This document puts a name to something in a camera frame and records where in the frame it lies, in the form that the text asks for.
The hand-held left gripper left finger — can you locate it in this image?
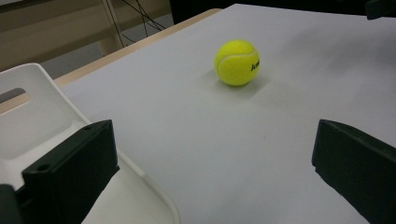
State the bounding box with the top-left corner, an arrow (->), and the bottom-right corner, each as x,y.
21,119 -> 120,224

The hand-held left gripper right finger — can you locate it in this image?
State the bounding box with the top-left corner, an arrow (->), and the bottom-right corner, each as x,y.
312,119 -> 396,224

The white plastic tray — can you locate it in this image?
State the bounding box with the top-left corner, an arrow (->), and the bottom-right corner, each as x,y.
0,63 -> 181,224

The yellow tennis ball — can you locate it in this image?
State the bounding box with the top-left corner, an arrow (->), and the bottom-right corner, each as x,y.
214,38 -> 261,88

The light wooden table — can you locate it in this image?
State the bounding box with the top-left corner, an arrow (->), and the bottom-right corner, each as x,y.
0,8 -> 222,115

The white board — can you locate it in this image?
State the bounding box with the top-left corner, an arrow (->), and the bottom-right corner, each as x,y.
61,3 -> 396,224

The bundle of black cables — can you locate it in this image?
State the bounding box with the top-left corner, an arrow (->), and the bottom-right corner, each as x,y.
105,0 -> 166,49

